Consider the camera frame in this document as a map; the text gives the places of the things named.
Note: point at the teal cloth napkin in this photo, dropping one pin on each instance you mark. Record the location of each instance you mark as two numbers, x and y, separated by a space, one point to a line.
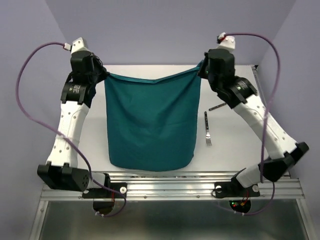
152 123

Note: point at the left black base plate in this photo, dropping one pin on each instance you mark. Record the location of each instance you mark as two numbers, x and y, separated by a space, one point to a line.
101 193

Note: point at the aluminium rail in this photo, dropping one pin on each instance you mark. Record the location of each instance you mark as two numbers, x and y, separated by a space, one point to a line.
194 185
259 83

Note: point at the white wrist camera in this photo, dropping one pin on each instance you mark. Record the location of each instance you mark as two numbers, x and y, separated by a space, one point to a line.
227 43
80 44

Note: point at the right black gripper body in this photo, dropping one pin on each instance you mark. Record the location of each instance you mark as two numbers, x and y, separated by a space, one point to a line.
204 71

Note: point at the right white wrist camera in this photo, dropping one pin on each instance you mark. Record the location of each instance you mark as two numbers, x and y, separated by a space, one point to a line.
227 43

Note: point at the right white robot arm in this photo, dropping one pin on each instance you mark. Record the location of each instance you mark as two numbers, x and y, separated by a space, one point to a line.
283 151

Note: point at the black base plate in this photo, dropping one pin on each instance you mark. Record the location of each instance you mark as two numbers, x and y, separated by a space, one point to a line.
233 189
101 193

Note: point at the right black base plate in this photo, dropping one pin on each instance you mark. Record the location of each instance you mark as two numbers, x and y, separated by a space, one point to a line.
233 189

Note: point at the metal fork black handle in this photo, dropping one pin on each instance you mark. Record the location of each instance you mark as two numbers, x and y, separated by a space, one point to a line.
207 135

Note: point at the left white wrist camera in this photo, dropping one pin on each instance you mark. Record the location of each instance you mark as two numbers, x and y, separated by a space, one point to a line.
80 44

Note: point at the aluminium right side rail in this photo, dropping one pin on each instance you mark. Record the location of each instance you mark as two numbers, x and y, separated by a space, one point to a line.
259 83

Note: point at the aluminium front rail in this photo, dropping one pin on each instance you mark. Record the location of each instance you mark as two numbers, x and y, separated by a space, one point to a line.
194 185

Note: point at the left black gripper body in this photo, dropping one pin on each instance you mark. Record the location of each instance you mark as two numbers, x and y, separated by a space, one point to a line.
99 73

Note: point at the metal knife black handle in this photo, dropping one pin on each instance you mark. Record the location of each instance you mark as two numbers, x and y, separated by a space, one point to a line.
217 106

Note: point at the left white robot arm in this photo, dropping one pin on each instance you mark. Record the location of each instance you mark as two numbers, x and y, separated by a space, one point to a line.
61 172

